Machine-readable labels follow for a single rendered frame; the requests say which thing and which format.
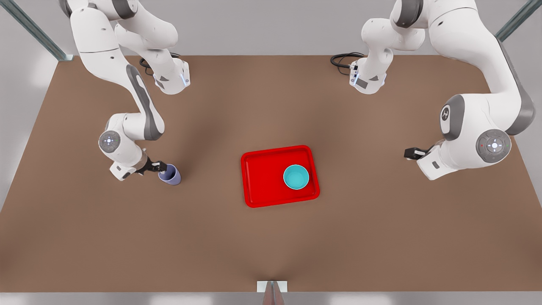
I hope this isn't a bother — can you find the lavender cup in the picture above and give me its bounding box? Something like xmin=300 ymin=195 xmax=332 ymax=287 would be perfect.
xmin=158 ymin=164 xmax=182 ymax=186

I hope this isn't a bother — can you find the teal bowl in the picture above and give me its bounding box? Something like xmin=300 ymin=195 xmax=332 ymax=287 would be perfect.
xmin=283 ymin=164 xmax=310 ymax=190

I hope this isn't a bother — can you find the red tray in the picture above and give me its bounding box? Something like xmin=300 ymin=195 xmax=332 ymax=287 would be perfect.
xmin=241 ymin=145 xmax=321 ymax=208

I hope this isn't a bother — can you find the black cable loop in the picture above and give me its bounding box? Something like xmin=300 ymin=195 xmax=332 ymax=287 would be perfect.
xmin=139 ymin=53 xmax=182 ymax=77
xmin=330 ymin=52 xmax=367 ymax=77

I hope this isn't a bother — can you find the silver frame post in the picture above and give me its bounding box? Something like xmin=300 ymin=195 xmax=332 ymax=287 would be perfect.
xmin=257 ymin=280 xmax=288 ymax=305
xmin=495 ymin=0 xmax=542 ymax=42
xmin=0 ymin=0 xmax=73 ymax=61

